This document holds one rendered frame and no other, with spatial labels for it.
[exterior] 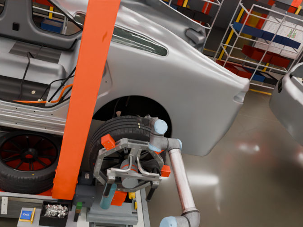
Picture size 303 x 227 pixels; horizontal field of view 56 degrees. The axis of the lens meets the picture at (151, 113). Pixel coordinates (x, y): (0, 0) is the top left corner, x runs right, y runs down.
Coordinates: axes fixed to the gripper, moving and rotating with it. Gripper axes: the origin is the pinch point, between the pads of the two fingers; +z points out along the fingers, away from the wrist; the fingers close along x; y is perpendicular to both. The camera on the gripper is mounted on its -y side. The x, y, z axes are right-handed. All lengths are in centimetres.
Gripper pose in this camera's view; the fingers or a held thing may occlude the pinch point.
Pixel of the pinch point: (144, 118)
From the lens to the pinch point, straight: 228.4
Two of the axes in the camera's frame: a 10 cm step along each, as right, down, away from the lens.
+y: 9.2, 2.2, 3.2
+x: 2.5, -9.7, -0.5
